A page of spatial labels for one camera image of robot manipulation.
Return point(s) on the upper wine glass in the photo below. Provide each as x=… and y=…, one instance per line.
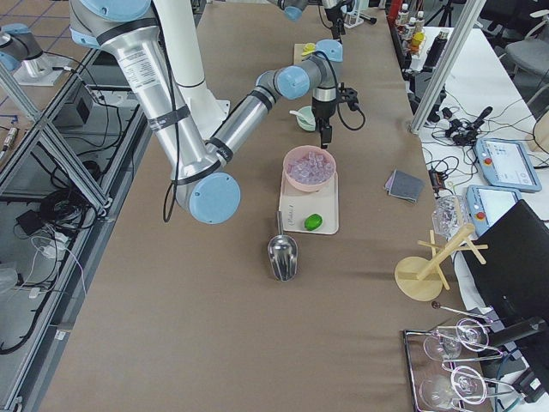
x=446, y=342

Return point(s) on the wooden cup tree stand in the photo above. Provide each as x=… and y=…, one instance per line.
x=423, y=279

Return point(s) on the condiment bottles rack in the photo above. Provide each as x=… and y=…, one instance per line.
x=410, y=29

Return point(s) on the black monitor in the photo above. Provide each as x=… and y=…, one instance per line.
x=514, y=279

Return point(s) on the steel ice scoop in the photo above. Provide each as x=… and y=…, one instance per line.
x=283, y=253

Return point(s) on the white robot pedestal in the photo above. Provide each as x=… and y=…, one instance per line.
x=179, y=31

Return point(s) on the bamboo cutting board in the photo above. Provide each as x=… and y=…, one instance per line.
x=297, y=49

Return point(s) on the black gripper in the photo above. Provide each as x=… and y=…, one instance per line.
x=333, y=16
x=322, y=112

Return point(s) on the yellow plastic spoon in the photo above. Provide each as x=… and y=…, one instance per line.
x=308, y=49

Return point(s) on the lower teach pendant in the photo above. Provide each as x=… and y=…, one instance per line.
x=487, y=204

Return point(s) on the wire glass rack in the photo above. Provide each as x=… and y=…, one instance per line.
x=421, y=367

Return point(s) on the teach pendant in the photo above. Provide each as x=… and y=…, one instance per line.
x=505, y=163
x=487, y=204

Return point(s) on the green lime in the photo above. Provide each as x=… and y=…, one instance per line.
x=313, y=222

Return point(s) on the clear plastic ice container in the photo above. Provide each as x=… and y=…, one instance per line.
x=449, y=215

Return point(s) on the mint green bowl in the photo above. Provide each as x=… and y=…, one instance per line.
x=310, y=123

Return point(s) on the upper teach pendant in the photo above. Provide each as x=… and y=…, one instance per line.
x=505, y=163

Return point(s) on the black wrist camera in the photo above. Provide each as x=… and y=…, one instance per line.
x=349, y=96

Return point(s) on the lower wine glass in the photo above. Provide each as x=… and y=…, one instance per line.
x=462, y=387

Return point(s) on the pink bowl of ice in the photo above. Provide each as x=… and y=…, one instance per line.
x=308, y=168

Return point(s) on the black water bottle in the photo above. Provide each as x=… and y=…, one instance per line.
x=436, y=50

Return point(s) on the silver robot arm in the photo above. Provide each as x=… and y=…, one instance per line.
x=156, y=47
x=293, y=10

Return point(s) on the beige serving tray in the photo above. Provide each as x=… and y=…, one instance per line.
x=296, y=206

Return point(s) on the grey folded cloth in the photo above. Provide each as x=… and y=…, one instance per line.
x=404, y=186

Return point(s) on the aluminium frame post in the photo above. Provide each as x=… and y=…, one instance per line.
x=456, y=41

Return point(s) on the wine glass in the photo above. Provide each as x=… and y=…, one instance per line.
x=462, y=387
x=446, y=342

